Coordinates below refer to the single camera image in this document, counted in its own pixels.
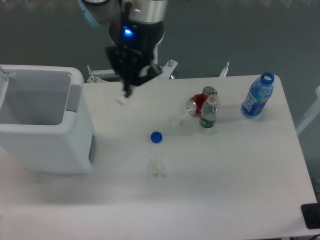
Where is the white trash bin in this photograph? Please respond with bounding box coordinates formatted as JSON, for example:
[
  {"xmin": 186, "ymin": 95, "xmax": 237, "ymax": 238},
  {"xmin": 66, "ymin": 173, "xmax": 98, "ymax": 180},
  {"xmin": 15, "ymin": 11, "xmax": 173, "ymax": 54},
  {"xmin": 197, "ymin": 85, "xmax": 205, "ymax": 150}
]
[{"xmin": 0, "ymin": 64, "xmax": 95, "ymax": 174}]

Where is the white frame post right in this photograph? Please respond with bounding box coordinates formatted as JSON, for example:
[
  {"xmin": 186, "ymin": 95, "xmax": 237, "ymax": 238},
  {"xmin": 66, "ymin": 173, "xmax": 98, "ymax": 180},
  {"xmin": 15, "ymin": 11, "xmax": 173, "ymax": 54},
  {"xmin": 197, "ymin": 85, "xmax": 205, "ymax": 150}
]
[{"xmin": 295, "ymin": 86, "xmax": 320, "ymax": 136}]

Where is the crushed red soda can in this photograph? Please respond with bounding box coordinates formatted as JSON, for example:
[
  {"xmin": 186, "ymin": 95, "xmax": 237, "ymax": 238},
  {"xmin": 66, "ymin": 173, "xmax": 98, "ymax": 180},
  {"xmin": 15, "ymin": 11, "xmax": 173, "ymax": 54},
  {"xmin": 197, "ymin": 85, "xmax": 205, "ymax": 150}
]
[{"xmin": 186, "ymin": 86, "xmax": 218, "ymax": 116}]

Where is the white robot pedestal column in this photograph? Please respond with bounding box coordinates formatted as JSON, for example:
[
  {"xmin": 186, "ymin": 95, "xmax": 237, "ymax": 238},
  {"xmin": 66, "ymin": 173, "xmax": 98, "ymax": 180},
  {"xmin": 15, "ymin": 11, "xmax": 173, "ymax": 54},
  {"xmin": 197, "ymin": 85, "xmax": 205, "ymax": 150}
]
[{"xmin": 148, "ymin": 44, "xmax": 162, "ymax": 80}]

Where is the blue bottle cap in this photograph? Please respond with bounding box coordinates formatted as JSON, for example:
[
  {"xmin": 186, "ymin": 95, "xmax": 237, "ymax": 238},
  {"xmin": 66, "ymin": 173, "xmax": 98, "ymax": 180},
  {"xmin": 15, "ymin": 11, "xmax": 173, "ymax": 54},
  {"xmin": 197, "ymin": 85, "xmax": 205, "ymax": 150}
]
[{"xmin": 150, "ymin": 131, "xmax": 163, "ymax": 144}]

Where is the small white paper ball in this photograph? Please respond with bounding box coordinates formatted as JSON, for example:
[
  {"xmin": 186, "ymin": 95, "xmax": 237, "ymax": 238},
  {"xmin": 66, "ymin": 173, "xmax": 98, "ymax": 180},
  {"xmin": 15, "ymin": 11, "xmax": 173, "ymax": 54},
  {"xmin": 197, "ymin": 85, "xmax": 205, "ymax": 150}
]
[{"xmin": 115, "ymin": 91, "xmax": 128, "ymax": 106}]

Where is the clear green-label plastic bottle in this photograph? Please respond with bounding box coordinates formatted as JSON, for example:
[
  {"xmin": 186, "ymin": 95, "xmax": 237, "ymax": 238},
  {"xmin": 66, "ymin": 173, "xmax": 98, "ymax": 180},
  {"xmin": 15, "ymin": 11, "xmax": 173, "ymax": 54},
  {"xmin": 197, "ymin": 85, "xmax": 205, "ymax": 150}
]
[{"xmin": 199, "ymin": 93, "xmax": 218, "ymax": 129}]

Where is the white table frame bracket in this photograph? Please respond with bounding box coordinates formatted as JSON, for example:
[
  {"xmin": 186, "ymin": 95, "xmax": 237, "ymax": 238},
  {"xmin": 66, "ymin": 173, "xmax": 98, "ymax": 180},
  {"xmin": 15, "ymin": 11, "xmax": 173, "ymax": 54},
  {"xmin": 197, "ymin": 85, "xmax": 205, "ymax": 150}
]
[{"xmin": 86, "ymin": 59, "xmax": 178, "ymax": 83}]

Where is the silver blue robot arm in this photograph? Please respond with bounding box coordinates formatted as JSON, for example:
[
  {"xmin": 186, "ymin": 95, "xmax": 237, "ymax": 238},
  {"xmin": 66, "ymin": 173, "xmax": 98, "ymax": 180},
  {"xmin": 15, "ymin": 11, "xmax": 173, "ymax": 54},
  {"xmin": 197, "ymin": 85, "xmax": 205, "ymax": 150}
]
[{"xmin": 77, "ymin": 0, "xmax": 168, "ymax": 98}]

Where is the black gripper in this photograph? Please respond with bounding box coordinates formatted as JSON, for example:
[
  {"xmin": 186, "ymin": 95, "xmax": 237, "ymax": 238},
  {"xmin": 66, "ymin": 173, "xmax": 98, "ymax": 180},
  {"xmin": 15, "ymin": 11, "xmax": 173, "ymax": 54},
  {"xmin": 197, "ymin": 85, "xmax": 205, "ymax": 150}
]
[{"xmin": 105, "ymin": 21, "xmax": 162, "ymax": 98}]

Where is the blue sports drink bottle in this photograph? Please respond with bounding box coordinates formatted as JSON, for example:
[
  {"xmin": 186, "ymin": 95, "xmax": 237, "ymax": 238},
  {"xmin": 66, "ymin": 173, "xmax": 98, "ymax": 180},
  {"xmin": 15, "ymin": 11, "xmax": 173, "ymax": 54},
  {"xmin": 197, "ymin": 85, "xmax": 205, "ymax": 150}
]
[{"xmin": 241, "ymin": 71, "xmax": 275, "ymax": 118}]

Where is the black device at edge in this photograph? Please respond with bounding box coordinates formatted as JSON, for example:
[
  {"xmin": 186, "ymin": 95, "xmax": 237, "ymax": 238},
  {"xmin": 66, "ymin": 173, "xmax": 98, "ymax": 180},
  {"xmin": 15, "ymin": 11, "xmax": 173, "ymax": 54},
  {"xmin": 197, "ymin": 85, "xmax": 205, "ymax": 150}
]
[{"xmin": 300, "ymin": 203, "xmax": 320, "ymax": 230}]

